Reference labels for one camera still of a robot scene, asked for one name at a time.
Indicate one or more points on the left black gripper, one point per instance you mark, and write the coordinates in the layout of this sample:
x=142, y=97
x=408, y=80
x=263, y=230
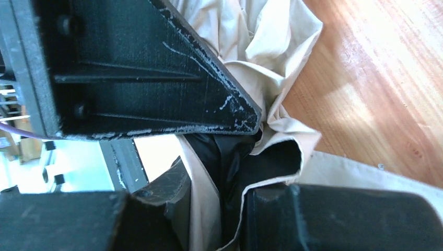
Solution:
x=25, y=59

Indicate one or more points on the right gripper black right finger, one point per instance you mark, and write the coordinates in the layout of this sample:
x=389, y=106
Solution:
x=311, y=217

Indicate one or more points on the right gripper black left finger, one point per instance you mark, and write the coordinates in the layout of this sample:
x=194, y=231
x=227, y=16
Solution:
x=84, y=221

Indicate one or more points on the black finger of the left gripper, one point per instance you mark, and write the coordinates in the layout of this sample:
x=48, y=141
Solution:
x=123, y=69
x=168, y=199

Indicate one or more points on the black and beige folding umbrella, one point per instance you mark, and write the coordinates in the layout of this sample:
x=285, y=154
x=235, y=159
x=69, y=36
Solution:
x=351, y=96

